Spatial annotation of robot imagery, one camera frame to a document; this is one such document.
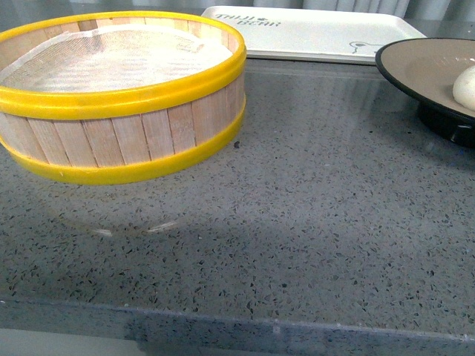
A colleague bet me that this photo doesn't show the cream plastic serving tray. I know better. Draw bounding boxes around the cream plastic serving tray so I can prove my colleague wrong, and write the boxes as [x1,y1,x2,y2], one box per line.
[202,6,425,65]

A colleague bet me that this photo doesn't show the white steamed bun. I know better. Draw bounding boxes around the white steamed bun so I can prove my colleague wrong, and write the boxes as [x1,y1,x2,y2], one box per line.
[452,66,475,111]

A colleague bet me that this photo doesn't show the grey pleated curtain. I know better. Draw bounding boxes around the grey pleated curtain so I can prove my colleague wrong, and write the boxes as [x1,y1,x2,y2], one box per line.
[207,0,475,19]

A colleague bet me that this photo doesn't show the white mesh steamer liner cloth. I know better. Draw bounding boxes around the white mesh steamer liner cloth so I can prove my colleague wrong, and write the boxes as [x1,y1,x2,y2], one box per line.
[1,24,232,93]

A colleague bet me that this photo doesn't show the yellow-rimmed wooden steamer basket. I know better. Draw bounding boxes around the yellow-rimmed wooden steamer basket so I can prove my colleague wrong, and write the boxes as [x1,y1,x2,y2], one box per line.
[1,11,246,185]

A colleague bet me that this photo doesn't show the beige plate with black rim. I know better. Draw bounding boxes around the beige plate with black rim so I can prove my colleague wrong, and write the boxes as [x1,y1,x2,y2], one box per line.
[376,38,474,148]

